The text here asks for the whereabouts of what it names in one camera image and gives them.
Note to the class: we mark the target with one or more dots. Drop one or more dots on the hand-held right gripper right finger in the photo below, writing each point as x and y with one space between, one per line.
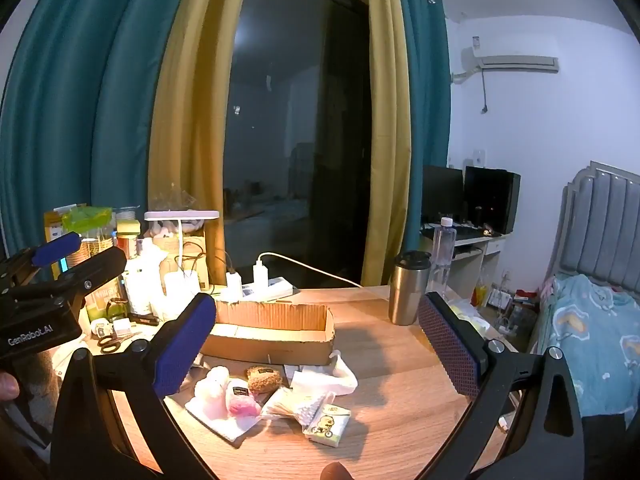
450 345

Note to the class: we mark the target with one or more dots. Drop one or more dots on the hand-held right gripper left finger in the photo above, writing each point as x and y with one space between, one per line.
185 345

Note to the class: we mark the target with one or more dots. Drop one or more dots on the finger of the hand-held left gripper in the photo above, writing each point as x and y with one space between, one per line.
100 267
55 250

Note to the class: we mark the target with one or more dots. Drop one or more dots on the white plastic bag bundle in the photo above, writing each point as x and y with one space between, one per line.
212 392

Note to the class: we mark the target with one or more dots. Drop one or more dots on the pink sponge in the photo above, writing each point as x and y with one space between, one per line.
242 402

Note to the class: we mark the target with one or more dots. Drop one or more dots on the brown sponge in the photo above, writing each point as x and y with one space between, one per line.
264 380

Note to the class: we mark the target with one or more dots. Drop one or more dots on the bag of cotton swabs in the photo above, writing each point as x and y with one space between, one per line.
295 405

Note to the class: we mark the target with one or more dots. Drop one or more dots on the duck print tissue pack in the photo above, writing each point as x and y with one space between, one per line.
327 425

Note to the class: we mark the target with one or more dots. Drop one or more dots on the person's left hand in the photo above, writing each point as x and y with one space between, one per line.
7 386

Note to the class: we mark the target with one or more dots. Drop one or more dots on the person's right hand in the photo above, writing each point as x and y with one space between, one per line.
336 472

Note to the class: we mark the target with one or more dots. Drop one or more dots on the green patterned tin can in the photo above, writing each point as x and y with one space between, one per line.
92 250

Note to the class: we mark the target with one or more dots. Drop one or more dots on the yellow carton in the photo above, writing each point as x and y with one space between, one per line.
52 227

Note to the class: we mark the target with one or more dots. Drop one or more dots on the red jar yellow lid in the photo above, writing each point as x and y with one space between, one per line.
127 247

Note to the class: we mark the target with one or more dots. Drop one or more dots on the green printed box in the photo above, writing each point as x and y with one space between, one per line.
100 305

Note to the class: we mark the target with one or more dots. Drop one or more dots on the green plastic bag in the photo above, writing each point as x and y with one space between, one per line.
87 219

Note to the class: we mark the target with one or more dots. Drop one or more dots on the white plastic basket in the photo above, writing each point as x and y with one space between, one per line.
142 290

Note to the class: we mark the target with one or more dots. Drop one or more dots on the yellow sponge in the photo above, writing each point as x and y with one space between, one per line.
129 226

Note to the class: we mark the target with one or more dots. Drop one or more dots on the stainless steel tumbler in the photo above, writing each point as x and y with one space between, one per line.
407 290

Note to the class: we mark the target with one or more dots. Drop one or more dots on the black scissors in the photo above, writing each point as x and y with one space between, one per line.
112 342

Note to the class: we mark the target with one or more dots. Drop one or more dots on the plush toys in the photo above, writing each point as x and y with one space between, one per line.
167 230

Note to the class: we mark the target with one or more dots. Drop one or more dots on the brown cardboard storage box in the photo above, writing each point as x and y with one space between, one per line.
195 255

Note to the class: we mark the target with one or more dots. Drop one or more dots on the white embossed paper towel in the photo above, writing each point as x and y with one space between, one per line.
230 425

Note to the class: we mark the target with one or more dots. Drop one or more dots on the white computer desk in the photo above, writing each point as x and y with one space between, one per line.
475 255

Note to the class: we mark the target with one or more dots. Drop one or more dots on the white desk lamp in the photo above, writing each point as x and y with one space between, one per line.
180 216

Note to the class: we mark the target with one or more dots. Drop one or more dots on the clear plastic water bottle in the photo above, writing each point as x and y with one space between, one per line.
442 250

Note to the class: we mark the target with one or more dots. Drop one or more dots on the white power strip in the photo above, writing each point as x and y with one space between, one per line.
275 287

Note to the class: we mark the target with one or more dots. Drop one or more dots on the blue printed blanket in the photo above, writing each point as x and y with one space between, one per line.
595 330

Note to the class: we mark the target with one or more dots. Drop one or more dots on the black computer monitor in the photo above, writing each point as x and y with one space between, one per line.
442 192
490 197

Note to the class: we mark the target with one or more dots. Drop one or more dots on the teal curtain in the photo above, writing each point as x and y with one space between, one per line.
75 85
430 110

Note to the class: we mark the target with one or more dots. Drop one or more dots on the yellow curtain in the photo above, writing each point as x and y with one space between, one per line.
387 110
195 110

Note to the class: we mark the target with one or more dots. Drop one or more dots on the grey padded bed headboard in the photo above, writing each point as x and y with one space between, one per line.
600 220

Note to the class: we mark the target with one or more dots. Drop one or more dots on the dark glass door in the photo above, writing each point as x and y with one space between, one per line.
300 110

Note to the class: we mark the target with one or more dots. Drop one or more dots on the white air conditioner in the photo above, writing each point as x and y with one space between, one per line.
515 64

